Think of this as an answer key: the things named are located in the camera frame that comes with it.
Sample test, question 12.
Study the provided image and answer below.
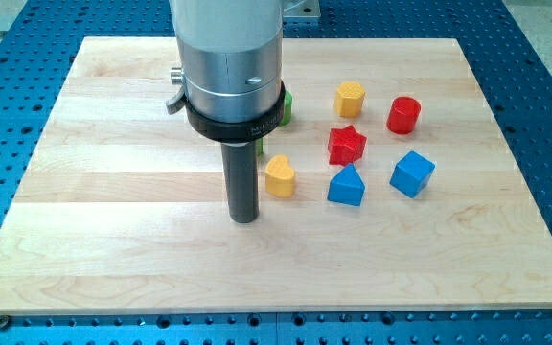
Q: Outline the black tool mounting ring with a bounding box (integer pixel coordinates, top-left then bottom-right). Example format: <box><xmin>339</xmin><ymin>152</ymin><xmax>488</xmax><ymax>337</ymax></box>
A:
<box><xmin>185</xmin><ymin>81</ymin><xmax>286</xmax><ymax>143</ymax></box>

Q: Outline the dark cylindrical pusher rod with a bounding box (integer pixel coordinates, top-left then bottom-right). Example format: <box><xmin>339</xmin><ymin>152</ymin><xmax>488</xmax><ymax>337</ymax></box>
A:
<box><xmin>221</xmin><ymin>142</ymin><xmax>259</xmax><ymax>223</ymax></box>

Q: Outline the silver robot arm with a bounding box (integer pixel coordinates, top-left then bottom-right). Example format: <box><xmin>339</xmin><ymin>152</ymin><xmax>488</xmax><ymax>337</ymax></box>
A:
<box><xmin>166</xmin><ymin>0</ymin><xmax>286</xmax><ymax>223</ymax></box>

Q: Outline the green star block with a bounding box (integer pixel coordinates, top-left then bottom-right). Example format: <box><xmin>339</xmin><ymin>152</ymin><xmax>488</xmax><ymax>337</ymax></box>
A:
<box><xmin>256</xmin><ymin>138</ymin><xmax>264</xmax><ymax>157</ymax></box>

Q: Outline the green circle block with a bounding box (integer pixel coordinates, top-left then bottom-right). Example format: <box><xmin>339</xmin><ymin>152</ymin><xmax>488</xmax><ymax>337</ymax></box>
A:
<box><xmin>279</xmin><ymin>90</ymin><xmax>293</xmax><ymax>127</ymax></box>

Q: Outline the red star block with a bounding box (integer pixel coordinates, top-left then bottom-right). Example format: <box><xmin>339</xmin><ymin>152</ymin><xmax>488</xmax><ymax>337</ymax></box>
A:
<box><xmin>328</xmin><ymin>125</ymin><xmax>367</xmax><ymax>166</ymax></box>

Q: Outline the yellow heart block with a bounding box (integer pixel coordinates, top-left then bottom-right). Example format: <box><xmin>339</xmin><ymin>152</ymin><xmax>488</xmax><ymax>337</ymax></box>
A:
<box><xmin>264</xmin><ymin>154</ymin><xmax>296</xmax><ymax>197</ymax></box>

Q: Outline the blue triangle block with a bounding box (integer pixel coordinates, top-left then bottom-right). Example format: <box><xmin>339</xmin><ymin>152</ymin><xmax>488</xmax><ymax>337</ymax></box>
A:
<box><xmin>327</xmin><ymin>163</ymin><xmax>365</xmax><ymax>206</ymax></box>

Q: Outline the yellow hexagon block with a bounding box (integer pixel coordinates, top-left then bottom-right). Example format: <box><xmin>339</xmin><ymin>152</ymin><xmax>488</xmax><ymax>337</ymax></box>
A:
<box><xmin>333</xmin><ymin>80</ymin><xmax>366</xmax><ymax>118</ymax></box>

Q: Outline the wooden board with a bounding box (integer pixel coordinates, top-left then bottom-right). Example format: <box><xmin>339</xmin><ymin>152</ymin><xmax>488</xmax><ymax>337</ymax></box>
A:
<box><xmin>0</xmin><ymin>37</ymin><xmax>552</xmax><ymax>315</ymax></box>

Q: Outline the red cylinder block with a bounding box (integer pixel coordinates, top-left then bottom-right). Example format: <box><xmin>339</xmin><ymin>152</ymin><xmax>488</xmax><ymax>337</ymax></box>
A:
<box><xmin>386</xmin><ymin>96</ymin><xmax>422</xmax><ymax>134</ymax></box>

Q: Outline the blue cube block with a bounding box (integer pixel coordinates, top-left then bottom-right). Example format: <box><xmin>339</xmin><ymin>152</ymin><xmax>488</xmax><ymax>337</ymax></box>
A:
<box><xmin>390</xmin><ymin>150</ymin><xmax>435</xmax><ymax>198</ymax></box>

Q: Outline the metal bracket at top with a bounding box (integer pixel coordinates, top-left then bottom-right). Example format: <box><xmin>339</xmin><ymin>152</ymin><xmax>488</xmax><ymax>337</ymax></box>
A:
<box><xmin>282</xmin><ymin>0</ymin><xmax>321</xmax><ymax>20</ymax></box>

